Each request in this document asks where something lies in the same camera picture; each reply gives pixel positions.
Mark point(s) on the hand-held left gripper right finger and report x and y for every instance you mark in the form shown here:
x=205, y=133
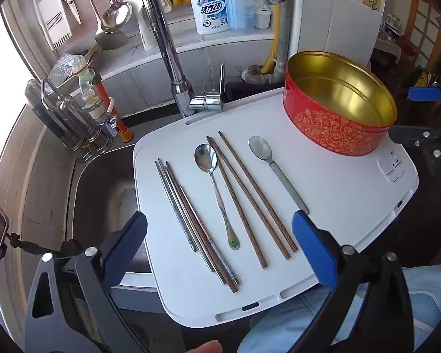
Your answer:
x=316, y=250

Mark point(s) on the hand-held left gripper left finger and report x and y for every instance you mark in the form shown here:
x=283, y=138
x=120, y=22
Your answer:
x=126, y=239

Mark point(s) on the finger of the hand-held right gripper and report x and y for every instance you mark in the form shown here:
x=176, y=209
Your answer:
x=424, y=93
x=415, y=134

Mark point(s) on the silver metal chopstick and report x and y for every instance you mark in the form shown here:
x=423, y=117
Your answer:
x=176, y=207
x=192, y=228

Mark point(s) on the reddish brown wooden chopstick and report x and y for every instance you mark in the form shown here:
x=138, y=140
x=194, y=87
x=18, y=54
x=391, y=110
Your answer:
x=257, y=191
x=247, y=228
x=256, y=209

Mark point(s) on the dark brown thin chopstick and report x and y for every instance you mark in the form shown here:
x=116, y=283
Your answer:
x=173, y=176

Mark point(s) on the red and gold round tin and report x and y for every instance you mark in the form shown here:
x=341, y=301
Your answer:
x=327, y=132

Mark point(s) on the plain grey metal spoon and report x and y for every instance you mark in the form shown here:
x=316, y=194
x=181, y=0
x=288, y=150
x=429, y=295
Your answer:
x=261, y=149

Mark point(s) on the wrapped grey pipe elbow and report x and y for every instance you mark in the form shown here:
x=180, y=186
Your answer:
x=261, y=75

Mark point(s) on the person's left hand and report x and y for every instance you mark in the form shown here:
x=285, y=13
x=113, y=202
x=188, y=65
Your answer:
x=204, y=347

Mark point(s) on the stainless steel sink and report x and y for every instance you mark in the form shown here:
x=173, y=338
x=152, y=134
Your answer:
x=103, y=198

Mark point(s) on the white plastic sink board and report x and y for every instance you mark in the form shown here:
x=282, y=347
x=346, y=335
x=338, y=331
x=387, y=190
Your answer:
x=352, y=206

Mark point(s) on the wooden lattice door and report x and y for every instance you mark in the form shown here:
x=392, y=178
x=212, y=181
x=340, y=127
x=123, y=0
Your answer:
x=424, y=29

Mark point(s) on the light blue jeans leg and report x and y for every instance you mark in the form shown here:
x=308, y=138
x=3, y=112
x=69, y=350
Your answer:
x=433, y=294

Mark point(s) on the orange pipe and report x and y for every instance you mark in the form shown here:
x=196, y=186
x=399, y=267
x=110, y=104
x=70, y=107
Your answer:
x=104, y=103

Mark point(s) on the clear plastic tap filter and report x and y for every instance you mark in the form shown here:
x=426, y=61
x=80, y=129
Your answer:
x=88, y=95

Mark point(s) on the grey metal pipe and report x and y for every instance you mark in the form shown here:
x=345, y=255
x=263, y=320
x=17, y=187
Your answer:
x=292, y=25

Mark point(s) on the yellow gas pipe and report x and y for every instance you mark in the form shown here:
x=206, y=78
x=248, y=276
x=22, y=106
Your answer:
x=273, y=44

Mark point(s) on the small white plastic container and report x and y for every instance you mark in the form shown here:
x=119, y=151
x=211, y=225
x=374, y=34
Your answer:
x=262, y=16

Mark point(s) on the chrome kitchen faucet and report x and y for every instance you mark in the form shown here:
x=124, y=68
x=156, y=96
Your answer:
x=161, y=44

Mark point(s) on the dark grey spatula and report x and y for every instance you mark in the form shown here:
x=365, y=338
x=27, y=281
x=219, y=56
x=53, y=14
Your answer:
x=112, y=40

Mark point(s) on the clear blue plastic bottle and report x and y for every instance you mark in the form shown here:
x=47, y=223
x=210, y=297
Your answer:
x=239, y=3

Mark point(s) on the stainless steel ladle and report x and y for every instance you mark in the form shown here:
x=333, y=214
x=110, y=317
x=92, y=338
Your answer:
x=115, y=16

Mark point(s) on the white plastic grater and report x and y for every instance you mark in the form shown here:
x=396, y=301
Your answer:
x=53, y=22

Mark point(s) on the white pump soap bottle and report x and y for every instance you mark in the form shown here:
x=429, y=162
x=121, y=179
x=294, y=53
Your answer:
x=210, y=11

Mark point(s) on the white rice paddle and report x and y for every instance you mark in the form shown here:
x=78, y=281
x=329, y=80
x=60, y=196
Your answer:
x=132, y=0

